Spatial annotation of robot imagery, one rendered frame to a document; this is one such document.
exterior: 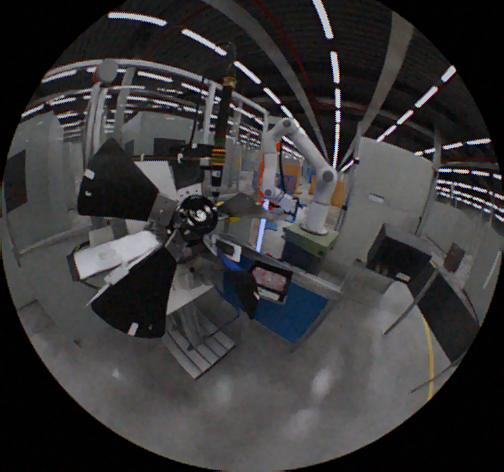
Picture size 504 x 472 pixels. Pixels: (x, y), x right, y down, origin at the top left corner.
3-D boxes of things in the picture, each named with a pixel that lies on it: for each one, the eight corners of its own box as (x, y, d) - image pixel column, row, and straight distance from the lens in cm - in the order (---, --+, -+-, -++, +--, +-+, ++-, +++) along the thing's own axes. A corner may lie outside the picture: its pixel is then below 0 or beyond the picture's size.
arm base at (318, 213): (310, 221, 117) (316, 198, 113) (331, 231, 110) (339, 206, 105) (295, 225, 102) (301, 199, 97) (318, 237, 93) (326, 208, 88)
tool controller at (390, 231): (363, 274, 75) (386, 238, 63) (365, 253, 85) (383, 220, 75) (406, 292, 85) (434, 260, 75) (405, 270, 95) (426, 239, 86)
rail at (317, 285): (218, 240, 114) (219, 230, 110) (222, 238, 116) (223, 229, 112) (337, 303, 90) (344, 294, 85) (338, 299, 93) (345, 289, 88)
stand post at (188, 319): (193, 347, 146) (164, 273, 69) (201, 341, 148) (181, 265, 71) (196, 351, 145) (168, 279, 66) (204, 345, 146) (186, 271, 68)
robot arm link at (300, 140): (324, 189, 94) (324, 187, 110) (341, 179, 95) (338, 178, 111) (277, 126, 102) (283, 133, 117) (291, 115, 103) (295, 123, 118)
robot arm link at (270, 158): (274, 150, 93) (275, 198, 93) (277, 153, 109) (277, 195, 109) (259, 151, 95) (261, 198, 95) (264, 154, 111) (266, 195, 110)
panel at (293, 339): (222, 296, 157) (223, 241, 112) (223, 295, 158) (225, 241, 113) (294, 345, 142) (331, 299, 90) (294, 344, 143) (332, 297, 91)
